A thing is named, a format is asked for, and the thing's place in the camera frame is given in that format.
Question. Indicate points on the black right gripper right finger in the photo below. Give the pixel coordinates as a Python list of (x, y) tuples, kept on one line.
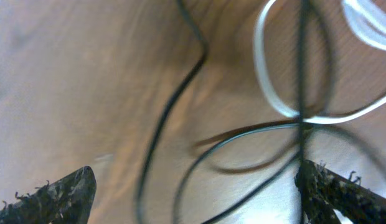
[(324, 192)]

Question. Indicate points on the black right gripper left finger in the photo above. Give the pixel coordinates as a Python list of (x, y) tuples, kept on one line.
[(67, 200)]

